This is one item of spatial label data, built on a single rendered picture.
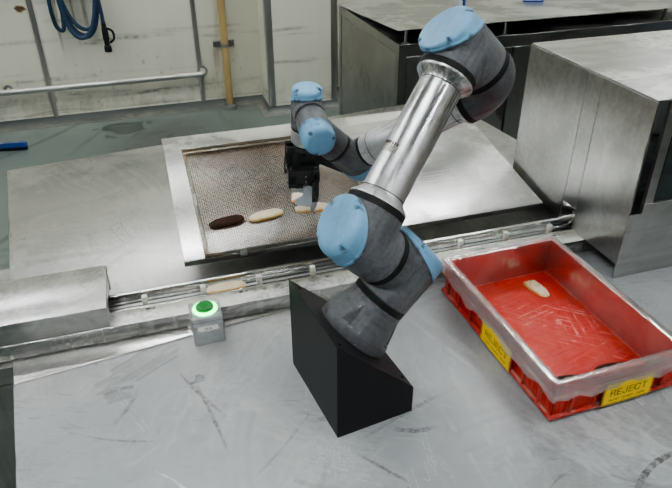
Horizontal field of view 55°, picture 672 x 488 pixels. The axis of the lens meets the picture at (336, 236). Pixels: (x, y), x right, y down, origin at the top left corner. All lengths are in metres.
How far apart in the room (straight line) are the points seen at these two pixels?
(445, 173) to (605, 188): 0.50
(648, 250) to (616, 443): 0.64
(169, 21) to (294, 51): 0.94
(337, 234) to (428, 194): 0.84
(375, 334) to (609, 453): 0.49
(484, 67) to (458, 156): 0.87
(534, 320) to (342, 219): 0.65
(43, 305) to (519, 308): 1.11
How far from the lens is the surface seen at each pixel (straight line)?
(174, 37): 5.19
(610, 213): 1.80
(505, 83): 1.33
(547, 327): 1.60
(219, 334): 1.51
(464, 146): 2.18
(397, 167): 1.17
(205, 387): 1.42
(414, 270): 1.21
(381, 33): 3.57
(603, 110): 1.78
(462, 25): 1.24
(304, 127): 1.46
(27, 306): 1.60
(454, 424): 1.34
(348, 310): 1.23
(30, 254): 1.99
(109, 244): 1.95
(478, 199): 1.95
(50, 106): 5.34
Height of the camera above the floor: 1.79
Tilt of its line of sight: 31 degrees down
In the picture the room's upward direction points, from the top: straight up
